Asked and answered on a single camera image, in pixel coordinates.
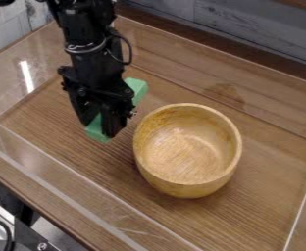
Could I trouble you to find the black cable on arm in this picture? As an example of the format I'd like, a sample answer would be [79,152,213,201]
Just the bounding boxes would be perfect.
[105,27,135,67]

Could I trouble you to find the green rectangular block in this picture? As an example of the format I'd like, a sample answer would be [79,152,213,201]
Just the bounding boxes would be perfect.
[86,77,150,143]

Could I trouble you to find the black cable lower left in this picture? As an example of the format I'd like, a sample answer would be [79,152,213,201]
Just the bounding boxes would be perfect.
[0,217,18,251]

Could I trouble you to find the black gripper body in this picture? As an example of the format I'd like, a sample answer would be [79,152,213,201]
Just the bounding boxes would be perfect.
[58,43,135,108]

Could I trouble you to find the clear acrylic tray wall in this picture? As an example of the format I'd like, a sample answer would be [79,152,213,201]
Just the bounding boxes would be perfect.
[0,14,306,251]

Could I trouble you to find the brown wooden bowl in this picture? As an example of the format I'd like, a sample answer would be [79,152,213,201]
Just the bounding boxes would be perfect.
[134,103,244,199]

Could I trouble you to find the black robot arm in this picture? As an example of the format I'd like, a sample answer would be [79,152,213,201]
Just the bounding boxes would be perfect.
[38,0,135,138]

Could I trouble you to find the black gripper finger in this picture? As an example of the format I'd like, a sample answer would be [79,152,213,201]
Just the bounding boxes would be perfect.
[71,93,101,126]
[101,102,134,138]

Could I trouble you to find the black metal bracket with bolt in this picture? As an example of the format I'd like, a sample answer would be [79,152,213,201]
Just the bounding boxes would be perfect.
[14,220,61,251]

